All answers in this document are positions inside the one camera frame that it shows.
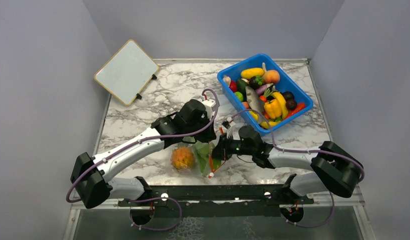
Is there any white board wooden frame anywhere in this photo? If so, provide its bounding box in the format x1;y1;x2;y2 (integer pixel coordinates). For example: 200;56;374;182
93;39;159;106

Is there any grey fake fish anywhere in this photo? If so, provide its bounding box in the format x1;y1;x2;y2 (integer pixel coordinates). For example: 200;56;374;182
245;86;264;124

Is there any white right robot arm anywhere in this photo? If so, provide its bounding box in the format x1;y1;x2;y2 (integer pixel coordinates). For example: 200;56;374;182
211;125;365;204

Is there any red fake pepper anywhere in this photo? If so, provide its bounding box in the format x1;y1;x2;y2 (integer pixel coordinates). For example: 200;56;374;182
285;102;306;119

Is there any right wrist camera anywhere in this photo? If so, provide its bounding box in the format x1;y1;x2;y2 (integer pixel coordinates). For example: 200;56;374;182
222;116;236;139

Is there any purple fake onion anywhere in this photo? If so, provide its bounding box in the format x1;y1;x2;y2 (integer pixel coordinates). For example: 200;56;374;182
255;83;274;96

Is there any green fake leafy vegetable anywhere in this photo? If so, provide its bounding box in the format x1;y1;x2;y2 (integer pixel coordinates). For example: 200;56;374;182
191;141;222;177

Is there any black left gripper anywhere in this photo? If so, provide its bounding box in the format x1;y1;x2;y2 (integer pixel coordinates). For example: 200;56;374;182
185;113;217;144

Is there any fake peach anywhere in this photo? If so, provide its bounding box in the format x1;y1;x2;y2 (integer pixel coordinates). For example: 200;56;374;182
262;70;281;84

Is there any yellow banana in bin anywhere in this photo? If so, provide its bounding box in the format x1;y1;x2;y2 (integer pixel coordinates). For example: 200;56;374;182
260;121;280;129

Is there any yellow fake squash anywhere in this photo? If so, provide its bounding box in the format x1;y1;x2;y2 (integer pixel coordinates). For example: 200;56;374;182
240;67;265;80

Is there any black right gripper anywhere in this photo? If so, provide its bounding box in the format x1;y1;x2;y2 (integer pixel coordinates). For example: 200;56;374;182
207;132;254;161

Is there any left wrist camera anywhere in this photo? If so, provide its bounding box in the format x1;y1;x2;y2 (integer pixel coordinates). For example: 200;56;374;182
202;99;216;119

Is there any yellow fake banana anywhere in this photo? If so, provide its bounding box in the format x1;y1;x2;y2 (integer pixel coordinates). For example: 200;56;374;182
271;92;289;120

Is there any green fake lime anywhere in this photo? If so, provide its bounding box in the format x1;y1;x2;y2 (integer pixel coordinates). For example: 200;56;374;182
234;91;244;102

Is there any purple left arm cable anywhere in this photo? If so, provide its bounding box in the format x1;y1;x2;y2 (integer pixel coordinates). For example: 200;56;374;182
66;88;221;232

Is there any blue plastic bin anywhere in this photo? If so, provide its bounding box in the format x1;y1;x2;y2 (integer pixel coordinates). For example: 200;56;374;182
217;53;314;136

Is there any clear zip top bag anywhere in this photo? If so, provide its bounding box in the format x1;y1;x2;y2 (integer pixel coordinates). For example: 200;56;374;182
170;137;227;179

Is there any beige fake garlic bulb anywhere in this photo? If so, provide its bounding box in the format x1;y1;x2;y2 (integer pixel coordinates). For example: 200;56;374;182
222;75;231;86

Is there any yellow fake bell pepper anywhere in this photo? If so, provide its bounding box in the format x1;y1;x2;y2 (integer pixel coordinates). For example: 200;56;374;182
264;99;282;119

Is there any black mounting rail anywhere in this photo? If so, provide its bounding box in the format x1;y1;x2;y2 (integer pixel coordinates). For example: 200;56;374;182
118;184;314;218

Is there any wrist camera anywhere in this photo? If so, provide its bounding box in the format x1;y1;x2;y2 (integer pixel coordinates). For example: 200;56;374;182
202;99;216;119
222;116;236;139

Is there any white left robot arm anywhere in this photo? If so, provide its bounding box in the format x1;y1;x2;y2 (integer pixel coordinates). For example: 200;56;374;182
66;99;219;209

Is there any dark fake plum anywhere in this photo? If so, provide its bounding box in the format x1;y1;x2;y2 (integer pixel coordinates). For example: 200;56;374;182
282;91;295;101

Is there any purple fake mangosteen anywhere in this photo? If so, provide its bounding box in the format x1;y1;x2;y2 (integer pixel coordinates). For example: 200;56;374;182
249;75;264;90

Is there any orange fake pineapple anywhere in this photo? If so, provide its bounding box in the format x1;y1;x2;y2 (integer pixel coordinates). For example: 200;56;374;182
171;146;195;170

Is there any red fake apple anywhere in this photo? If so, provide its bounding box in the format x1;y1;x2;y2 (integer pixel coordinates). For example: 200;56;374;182
229;81;238;93

